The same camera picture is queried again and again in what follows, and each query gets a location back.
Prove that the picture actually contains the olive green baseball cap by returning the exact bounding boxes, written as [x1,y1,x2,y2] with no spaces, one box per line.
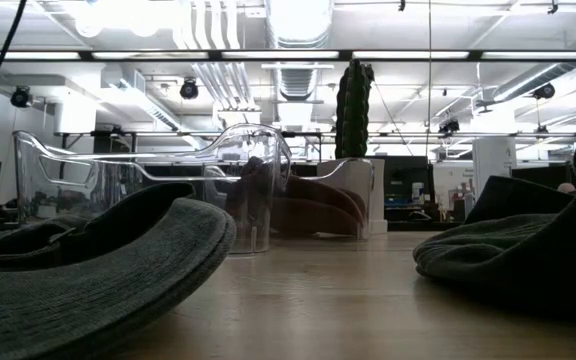
[412,101,576,322]
[0,181,237,360]

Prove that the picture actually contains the clear plastic bin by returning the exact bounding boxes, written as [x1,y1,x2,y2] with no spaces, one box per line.
[12,123,292,256]
[267,156,376,242]

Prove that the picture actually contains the white hexagonal plant pot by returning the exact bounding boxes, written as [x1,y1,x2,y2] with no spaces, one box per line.
[316,156,389,236]

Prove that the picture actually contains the green cactus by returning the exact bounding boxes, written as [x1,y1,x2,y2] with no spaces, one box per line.
[334,58,376,161]

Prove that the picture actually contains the dark computer monitor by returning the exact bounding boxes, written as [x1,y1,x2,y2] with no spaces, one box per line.
[382,155,435,209]

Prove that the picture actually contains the black ceiling spotlight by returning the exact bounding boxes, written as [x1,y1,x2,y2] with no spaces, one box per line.
[532,81,557,101]
[178,78,201,101]
[437,118,462,136]
[9,85,34,109]

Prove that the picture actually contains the white pillar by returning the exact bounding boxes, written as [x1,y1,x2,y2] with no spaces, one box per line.
[471,136,519,197]

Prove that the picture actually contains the silver ventilation duct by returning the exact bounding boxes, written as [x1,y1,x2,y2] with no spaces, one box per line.
[265,0,335,102]

